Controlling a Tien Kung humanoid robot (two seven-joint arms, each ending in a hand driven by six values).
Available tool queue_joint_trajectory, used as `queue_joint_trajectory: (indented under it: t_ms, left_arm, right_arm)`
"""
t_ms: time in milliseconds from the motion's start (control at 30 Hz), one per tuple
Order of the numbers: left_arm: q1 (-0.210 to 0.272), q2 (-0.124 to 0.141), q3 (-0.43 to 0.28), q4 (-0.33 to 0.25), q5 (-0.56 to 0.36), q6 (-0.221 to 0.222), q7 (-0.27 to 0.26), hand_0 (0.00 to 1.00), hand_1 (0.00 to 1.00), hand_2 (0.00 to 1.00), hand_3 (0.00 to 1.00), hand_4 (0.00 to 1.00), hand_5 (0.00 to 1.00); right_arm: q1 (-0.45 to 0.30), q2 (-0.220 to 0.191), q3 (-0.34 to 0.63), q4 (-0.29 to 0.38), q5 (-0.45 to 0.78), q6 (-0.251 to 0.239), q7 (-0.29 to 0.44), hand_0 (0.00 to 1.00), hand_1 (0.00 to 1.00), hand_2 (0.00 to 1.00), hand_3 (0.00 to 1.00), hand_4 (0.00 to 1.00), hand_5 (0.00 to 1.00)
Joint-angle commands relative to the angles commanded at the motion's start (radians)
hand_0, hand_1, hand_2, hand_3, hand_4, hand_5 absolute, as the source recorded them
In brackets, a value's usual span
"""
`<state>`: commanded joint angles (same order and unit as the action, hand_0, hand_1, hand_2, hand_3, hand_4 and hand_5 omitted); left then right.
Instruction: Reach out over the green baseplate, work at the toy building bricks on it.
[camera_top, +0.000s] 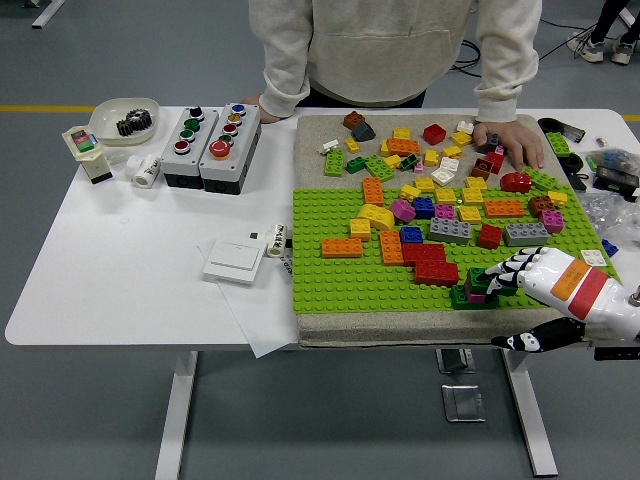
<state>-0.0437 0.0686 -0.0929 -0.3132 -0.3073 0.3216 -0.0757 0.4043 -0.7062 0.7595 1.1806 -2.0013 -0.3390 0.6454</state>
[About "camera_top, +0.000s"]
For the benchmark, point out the brown upturned brick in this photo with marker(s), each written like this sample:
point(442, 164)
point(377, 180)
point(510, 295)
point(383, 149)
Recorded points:
point(483, 169)

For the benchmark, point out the person's left hand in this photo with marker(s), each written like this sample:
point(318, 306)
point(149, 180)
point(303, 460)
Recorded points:
point(515, 138)

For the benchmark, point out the small grey cube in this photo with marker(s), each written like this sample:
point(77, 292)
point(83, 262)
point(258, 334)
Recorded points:
point(255, 235)

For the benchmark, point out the clear crumpled plastic bag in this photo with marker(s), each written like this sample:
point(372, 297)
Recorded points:
point(608, 215)

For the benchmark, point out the metal floor socket box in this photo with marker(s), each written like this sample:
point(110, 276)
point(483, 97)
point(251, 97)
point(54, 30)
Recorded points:
point(462, 402)

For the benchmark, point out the clear bag of small parts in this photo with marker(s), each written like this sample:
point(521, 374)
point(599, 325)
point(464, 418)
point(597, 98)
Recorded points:
point(613, 159)

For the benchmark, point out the person's left forearm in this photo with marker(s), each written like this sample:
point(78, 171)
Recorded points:
point(505, 85)

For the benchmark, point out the grey four-button control box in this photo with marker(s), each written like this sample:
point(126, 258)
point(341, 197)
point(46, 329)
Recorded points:
point(173, 165)

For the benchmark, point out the pink square brick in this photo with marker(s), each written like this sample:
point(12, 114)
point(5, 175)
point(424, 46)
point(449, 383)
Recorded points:
point(445, 211)
point(476, 298)

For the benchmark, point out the clear plastic cap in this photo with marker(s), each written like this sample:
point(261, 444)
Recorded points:
point(116, 158)

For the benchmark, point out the white small brick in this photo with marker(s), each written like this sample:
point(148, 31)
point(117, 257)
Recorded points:
point(466, 126)

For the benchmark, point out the yellow arch brick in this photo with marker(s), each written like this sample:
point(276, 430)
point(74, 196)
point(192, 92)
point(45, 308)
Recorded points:
point(378, 216)

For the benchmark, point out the dark grey slope brick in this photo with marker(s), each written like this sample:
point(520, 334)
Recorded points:
point(363, 131)
point(491, 145)

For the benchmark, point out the white flat square brick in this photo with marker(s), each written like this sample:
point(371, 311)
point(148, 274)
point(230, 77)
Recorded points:
point(594, 256)

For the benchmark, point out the orange long brick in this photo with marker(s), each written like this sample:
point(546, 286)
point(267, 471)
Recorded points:
point(403, 147)
point(505, 208)
point(392, 248)
point(342, 249)
point(373, 190)

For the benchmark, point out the red rounded brick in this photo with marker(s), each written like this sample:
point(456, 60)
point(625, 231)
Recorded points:
point(516, 183)

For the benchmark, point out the red square brick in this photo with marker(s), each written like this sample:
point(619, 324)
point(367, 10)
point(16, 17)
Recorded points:
point(435, 134)
point(496, 162)
point(491, 236)

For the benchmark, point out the blue small brick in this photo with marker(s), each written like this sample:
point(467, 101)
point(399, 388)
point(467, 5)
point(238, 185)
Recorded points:
point(610, 249)

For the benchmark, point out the black flat clip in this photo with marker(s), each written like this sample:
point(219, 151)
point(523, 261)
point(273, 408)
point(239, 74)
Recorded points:
point(578, 183)

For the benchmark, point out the black table control panel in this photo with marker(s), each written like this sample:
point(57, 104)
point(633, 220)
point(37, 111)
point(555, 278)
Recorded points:
point(617, 353)

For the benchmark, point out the white upturned square brick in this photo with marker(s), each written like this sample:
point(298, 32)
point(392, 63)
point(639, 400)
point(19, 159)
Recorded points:
point(443, 176)

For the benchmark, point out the grey metal table bracket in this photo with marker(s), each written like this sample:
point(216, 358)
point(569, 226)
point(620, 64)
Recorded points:
point(452, 361)

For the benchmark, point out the white table leg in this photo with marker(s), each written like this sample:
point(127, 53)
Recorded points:
point(527, 400)
point(180, 400)

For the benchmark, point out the green studded baseplate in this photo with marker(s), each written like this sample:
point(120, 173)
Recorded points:
point(326, 290)

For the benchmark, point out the grey emergency-stop control box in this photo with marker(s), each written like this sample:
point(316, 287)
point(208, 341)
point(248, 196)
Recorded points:
point(240, 165)

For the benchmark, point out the red long brick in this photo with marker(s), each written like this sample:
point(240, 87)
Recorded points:
point(423, 253)
point(436, 273)

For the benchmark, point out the brown square brick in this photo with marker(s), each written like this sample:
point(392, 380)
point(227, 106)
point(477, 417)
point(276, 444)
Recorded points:
point(353, 119)
point(542, 204)

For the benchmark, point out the pink tiny brick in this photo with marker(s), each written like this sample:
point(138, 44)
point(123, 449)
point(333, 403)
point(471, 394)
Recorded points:
point(500, 149)
point(419, 167)

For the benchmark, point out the person's right hand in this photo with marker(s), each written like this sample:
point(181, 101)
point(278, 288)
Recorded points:
point(254, 99)

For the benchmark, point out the white red-green pushbutton switch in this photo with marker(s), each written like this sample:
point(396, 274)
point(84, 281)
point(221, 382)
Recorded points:
point(95, 165)

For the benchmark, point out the yellow small brick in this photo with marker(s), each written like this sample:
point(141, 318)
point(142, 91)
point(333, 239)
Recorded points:
point(558, 196)
point(432, 158)
point(385, 149)
point(352, 145)

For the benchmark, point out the person's right forearm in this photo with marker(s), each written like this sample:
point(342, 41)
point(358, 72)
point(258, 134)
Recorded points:
point(285, 85)

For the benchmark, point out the white small plastic piece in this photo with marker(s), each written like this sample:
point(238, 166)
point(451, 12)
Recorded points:
point(330, 146)

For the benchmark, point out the white wall switch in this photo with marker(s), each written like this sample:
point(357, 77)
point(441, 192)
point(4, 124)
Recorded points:
point(233, 260)

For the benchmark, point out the lime green long brick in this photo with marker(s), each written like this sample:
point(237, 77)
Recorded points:
point(379, 168)
point(543, 179)
point(335, 164)
point(558, 144)

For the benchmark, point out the grey long brick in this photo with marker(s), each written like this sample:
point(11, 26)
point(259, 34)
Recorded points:
point(526, 234)
point(451, 230)

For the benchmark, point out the yellow square brick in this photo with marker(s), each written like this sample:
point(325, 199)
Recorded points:
point(446, 195)
point(360, 229)
point(473, 195)
point(477, 182)
point(453, 152)
point(393, 162)
point(470, 214)
point(462, 138)
point(410, 192)
point(425, 184)
point(402, 133)

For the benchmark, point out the black module with green terminal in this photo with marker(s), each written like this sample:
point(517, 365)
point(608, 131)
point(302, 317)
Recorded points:
point(618, 180)

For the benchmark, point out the white pipe tee fitting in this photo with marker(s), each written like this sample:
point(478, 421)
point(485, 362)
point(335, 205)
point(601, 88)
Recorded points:
point(145, 173)

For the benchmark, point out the small metal screw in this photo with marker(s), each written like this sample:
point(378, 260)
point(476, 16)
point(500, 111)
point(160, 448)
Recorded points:
point(599, 139)

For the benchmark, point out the dark green long brick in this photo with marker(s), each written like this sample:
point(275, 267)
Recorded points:
point(458, 299)
point(474, 280)

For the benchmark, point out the person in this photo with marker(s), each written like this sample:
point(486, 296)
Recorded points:
point(592, 50)
point(375, 50)

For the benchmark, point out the magenta rounded brick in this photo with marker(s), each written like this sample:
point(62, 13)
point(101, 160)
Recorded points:
point(403, 210)

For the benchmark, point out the dark green upturned brick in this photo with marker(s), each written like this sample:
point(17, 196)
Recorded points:
point(411, 163)

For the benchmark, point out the white printed label strip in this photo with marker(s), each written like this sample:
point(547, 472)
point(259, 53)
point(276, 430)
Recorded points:
point(286, 265)

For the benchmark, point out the magenta square brick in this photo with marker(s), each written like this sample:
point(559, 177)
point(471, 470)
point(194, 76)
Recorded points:
point(552, 220)

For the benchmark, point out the blue square brick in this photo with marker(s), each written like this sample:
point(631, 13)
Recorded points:
point(412, 234)
point(424, 207)

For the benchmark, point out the white labelled pipe fitting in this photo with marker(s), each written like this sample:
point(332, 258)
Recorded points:
point(275, 240)

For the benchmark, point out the white bowl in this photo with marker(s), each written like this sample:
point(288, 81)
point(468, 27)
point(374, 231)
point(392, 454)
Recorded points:
point(108, 120)

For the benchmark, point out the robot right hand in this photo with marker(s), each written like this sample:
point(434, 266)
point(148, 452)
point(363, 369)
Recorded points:
point(555, 280)

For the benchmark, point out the black metal gear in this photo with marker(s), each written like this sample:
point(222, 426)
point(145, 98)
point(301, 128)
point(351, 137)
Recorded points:
point(134, 123)

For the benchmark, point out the white table foot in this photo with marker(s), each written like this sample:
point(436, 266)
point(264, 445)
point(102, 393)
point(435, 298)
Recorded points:
point(46, 15)

